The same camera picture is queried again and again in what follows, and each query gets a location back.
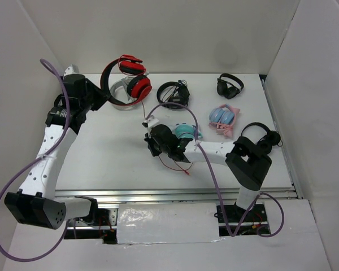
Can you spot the teal white headphones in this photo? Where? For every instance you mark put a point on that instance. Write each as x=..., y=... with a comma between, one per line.
x=187, y=131

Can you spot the black wired headphones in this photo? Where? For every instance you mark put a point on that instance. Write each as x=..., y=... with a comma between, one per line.
x=173, y=94

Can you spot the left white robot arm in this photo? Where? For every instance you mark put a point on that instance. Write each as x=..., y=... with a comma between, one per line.
x=35, y=203

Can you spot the black thin-band headphones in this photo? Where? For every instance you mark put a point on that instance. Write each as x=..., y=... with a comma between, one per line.
x=265, y=138

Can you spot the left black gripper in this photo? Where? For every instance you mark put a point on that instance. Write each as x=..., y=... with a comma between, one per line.
x=100, y=94

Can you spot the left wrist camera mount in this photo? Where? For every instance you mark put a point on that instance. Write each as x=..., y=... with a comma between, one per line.
x=70, y=70

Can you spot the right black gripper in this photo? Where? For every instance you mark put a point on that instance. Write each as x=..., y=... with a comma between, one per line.
x=154, y=152

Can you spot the aluminium rail frame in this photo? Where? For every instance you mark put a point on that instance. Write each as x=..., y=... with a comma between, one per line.
x=110, y=161

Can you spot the red black headphones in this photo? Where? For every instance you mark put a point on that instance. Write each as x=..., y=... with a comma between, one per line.
x=137, y=88

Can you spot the black folded headphones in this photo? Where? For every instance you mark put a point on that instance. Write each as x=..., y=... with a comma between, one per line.
x=226, y=89

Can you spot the white foil-edged panel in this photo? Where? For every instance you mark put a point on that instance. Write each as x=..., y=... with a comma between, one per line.
x=167, y=223

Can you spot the pink blue cat-ear headphones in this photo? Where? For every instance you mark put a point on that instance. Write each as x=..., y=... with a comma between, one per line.
x=222, y=119

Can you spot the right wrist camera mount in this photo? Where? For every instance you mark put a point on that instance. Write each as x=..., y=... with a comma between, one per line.
x=150, y=123

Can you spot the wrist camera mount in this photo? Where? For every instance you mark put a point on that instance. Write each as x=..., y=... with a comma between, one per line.
x=150, y=123
x=70, y=70

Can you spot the white grey headphones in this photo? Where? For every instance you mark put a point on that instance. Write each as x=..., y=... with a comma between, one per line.
x=119, y=91

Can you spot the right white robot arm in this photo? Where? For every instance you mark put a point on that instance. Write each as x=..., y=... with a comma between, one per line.
x=248, y=162

